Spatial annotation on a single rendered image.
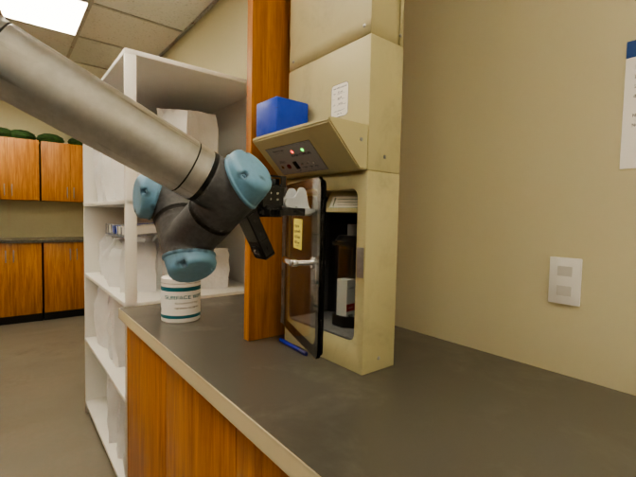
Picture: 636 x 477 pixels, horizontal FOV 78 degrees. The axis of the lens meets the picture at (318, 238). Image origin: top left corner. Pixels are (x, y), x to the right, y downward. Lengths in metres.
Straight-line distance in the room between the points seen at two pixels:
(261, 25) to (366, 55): 0.40
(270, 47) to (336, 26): 0.25
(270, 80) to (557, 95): 0.75
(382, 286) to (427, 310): 0.42
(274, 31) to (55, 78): 0.86
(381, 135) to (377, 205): 0.16
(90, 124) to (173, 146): 0.09
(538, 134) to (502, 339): 0.55
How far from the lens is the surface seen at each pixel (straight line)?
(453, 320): 1.29
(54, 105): 0.52
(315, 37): 1.14
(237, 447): 0.93
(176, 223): 0.62
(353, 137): 0.88
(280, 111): 1.03
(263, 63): 1.23
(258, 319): 1.19
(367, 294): 0.92
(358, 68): 0.98
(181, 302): 1.39
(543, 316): 1.17
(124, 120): 0.52
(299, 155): 0.98
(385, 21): 1.03
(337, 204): 0.99
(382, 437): 0.73
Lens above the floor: 1.30
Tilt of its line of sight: 3 degrees down
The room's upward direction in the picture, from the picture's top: 1 degrees clockwise
